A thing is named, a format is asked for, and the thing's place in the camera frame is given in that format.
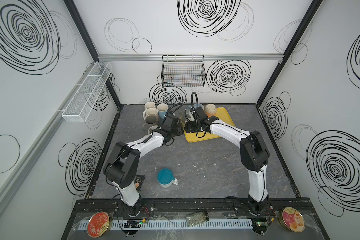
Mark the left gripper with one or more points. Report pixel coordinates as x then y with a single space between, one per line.
174 125

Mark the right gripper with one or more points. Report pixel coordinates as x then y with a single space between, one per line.
190 126

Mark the blue butterfly mug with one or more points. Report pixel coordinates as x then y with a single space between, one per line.
199 105

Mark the cream and orange mug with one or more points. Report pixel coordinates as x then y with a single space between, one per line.
210 110

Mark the cream speckled mug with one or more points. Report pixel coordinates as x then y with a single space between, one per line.
152 128

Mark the light blue mug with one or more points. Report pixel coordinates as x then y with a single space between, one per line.
162 110

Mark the grey mug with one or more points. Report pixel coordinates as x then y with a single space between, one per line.
149 122

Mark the pink mug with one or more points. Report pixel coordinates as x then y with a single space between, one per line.
151 112

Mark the white mug with ribbed base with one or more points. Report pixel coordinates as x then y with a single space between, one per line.
149 105

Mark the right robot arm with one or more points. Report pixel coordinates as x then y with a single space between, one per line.
254 153

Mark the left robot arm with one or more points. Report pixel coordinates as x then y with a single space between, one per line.
121 167

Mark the yellow plastic tray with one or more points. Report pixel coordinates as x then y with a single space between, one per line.
222 114

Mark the teal lidded cup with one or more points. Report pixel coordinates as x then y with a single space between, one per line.
166 178

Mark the dark snack packet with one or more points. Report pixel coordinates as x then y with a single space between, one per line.
139 181

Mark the clear plastic box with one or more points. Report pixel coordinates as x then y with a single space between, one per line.
197 218

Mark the red round tin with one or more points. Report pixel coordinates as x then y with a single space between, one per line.
99 224

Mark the pink round tin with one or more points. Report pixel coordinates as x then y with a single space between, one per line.
291 219

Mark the black wire basket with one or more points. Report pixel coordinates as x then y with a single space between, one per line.
183 70

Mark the white wire shelf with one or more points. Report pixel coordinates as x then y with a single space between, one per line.
85 97

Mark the white slotted cable duct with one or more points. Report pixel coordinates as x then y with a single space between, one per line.
213 224

